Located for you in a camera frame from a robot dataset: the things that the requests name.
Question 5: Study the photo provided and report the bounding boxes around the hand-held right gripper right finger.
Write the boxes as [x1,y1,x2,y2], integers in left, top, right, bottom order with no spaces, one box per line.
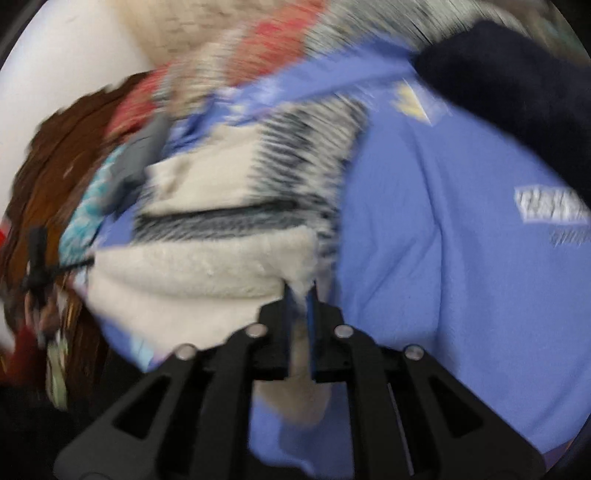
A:
[307,281,546,480]

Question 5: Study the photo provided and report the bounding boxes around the white spotted fleece garment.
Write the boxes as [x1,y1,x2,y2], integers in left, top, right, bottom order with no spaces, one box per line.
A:
[88,99,370,430]

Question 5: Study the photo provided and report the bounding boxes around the red floral blanket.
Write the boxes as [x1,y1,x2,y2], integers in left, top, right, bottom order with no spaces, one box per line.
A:
[104,0,333,144]

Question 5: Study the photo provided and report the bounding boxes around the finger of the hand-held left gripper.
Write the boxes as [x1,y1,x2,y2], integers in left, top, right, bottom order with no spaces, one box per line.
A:
[48,258,96,281]

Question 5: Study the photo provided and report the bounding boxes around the beige floral blanket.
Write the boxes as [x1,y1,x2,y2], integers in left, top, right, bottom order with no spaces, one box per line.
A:
[159,41,278,116]

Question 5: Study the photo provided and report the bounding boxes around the teal patterned quilt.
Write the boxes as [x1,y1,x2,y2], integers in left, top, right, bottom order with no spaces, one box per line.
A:
[59,148,126,265]

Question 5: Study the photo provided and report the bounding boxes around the dark navy cloth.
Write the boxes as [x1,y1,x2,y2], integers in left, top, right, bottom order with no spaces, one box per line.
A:
[413,21,591,209]

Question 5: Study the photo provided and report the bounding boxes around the carved brown wooden headboard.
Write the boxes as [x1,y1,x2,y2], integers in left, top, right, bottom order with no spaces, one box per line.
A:
[0,71,155,409]

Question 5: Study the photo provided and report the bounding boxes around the person's left hand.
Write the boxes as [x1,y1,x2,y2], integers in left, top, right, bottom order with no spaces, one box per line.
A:
[24,295,62,348]

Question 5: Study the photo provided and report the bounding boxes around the blue printed bedsheet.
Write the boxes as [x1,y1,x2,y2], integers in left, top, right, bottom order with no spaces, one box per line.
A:
[74,37,591,480]

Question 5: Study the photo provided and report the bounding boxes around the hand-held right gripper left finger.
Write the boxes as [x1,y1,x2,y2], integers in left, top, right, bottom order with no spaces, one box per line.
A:
[53,284,293,480]

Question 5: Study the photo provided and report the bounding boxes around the grey puffer jacket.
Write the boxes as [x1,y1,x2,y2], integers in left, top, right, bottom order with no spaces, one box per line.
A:
[108,111,172,209]

